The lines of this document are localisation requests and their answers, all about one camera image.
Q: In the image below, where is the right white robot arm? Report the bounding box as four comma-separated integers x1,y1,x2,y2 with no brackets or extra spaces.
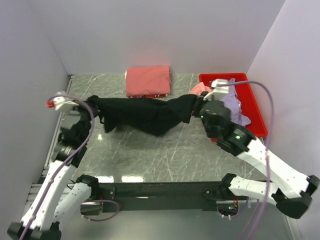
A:
192,92,320,219

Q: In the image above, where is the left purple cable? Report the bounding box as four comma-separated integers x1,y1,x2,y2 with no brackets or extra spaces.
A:
17,92,96,240

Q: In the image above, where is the black t shirt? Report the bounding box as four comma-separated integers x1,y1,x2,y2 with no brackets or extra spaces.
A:
86,94,197,137

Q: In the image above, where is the folded pink t shirt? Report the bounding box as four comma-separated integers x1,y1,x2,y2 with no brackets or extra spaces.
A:
125,65,171,97

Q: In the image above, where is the crumpled lavender t shirt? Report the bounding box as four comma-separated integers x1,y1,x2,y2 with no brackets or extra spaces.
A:
222,85,251,127

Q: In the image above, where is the red plastic bin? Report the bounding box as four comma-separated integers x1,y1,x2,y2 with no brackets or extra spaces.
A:
198,72,268,138

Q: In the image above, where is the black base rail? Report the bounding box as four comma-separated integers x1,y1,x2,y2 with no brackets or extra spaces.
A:
69,181,251,214

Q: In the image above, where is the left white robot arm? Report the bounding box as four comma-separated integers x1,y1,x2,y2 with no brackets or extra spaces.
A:
7,103,100,240

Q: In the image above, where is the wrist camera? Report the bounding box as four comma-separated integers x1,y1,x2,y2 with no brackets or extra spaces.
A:
203,78,229,101
46,91,78,113

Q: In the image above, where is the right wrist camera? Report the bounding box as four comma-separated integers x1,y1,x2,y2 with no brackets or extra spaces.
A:
203,78,229,101

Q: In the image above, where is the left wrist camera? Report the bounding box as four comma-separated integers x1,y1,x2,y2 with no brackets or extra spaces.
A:
46,91,78,113

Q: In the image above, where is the crumpled salmon t shirt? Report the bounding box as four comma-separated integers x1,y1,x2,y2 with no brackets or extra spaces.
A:
189,82,212,96

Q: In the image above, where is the aluminium frame rail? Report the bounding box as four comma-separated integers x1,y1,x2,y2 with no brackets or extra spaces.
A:
25,183,257,207

